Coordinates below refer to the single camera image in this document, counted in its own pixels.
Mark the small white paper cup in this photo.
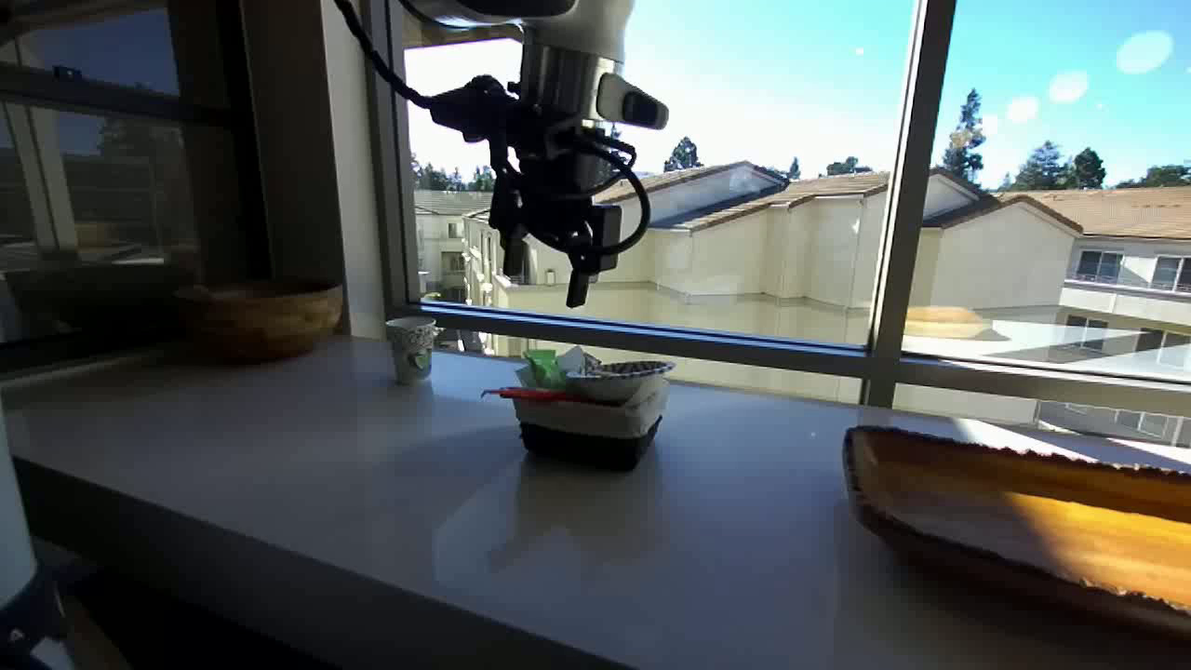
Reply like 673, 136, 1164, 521
389, 317, 440, 384

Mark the round woven wicker basket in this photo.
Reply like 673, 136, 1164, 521
176, 279, 344, 366

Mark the black and white basket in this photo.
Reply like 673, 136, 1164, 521
514, 384, 667, 472

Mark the red utensil in basket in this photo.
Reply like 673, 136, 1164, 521
481, 386, 571, 404

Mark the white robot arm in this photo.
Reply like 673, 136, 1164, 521
404, 0, 671, 309

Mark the green item in basket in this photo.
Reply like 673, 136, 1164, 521
525, 349, 561, 386

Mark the grey bowl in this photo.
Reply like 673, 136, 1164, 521
565, 361, 673, 404

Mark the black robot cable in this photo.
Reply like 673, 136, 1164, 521
331, 0, 657, 262

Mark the long wooden tray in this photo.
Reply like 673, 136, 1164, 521
843, 426, 1191, 637

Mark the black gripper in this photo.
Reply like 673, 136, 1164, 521
487, 116, 627, 309

